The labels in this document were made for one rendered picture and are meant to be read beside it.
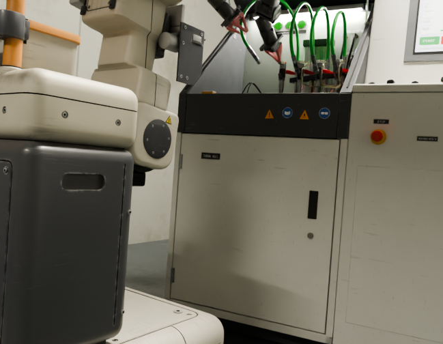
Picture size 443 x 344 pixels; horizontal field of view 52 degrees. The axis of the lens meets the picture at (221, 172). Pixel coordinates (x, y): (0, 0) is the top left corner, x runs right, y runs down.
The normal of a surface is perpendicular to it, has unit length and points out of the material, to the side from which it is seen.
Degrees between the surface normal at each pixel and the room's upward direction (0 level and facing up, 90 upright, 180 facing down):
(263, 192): 90
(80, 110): 90
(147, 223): 90
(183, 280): 90
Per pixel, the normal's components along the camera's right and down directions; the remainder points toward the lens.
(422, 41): -0.42, -0.25
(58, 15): 0.80, 0.07
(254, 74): -0.44, -0.02
